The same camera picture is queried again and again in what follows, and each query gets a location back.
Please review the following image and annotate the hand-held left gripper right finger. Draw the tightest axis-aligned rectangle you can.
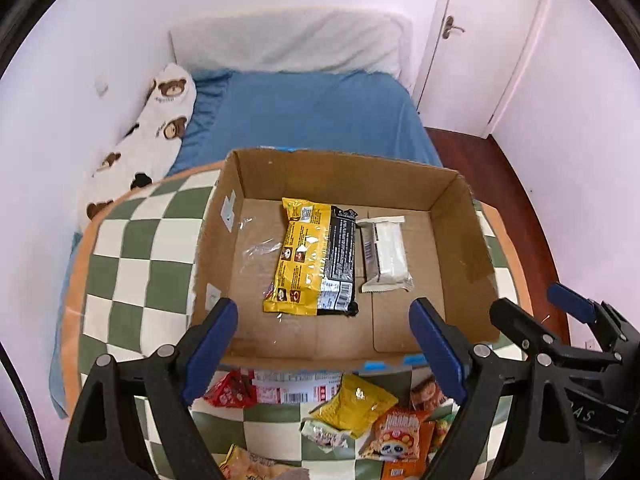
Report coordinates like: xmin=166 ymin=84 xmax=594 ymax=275
xmin=408 ymin=297 xmax=586 ymax=480

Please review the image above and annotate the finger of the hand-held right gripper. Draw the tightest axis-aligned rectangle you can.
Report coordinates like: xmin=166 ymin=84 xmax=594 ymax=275
xmin=547 ymin=282 xmax=640 ymax=356
xmin=490 ymin=298 xmax=623 ymax=376

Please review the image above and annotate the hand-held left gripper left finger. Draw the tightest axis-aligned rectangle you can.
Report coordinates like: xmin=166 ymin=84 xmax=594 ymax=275
xmin=59 ymin=297 xmax=240 ymax=480

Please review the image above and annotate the small red snack packet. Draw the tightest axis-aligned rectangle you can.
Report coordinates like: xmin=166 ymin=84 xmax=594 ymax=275
xmin=202 ymin=370 xmax=258 ymax=409

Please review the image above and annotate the printed cardboard box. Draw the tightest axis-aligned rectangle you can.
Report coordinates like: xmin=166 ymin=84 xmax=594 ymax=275
xmin=192 ymin=147 xmax=501 ymax=366

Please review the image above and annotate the white and red snack packet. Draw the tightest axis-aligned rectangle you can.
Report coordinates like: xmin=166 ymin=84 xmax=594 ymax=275
xmin=250 ymin=369 xmax=346 ymax=406

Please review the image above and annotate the brown snack packet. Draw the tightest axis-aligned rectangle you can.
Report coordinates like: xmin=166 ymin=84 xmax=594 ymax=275
xmin=410 ymin=374 xmax=453 ymax=411

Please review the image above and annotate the green and red snack packet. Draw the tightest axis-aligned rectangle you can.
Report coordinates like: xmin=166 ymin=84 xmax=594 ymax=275
xmin=432 ymin=412 xmax=458 ymax=453

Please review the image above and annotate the orange panda snack packet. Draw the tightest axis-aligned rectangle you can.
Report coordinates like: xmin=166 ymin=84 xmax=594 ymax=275
xmin=359 ymin=406 xmax=433 ymax=463

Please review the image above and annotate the plain yellow snack packet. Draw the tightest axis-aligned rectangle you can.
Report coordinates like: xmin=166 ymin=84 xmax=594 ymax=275
xmin=310 ymin=372 xmax=399 ymax=440

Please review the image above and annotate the green checkered tablecloth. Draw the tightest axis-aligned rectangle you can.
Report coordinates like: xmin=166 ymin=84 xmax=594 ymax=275
xmin=62 ymin=162 xmax=536 ymax=480

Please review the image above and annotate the yellow and black snack packet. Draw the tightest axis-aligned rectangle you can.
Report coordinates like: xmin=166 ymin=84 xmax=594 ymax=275
xmin=262 ymin=197 xmax=361 ymax=318

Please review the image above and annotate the beige snack packet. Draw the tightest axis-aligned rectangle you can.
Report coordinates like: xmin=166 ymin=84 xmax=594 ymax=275
xmin=220 ymin=444 xmax=311 ymax=480

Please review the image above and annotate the crumpled white snack packet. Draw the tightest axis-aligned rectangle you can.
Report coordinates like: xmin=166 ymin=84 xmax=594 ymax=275
xmin=300 ymin=417 xmax=351 ymax=450

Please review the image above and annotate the bear print pillow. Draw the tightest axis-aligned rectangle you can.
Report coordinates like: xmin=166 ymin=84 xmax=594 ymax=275
xmin=77 ymin=62 xmax=197 ymax=223

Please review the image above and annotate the white door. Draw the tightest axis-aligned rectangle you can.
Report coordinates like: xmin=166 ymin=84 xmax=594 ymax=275
xmin=415 ymin=0 xmax=548 ymax=136

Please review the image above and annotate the white padded headboard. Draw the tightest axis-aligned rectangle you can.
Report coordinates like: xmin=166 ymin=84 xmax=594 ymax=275
xmin=169 ymin=7 xmax=413 ymax=93

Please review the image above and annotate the black cable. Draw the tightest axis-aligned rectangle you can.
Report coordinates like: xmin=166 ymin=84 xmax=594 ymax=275
xmin=0 ymin=345 xmax=53 ymax=480

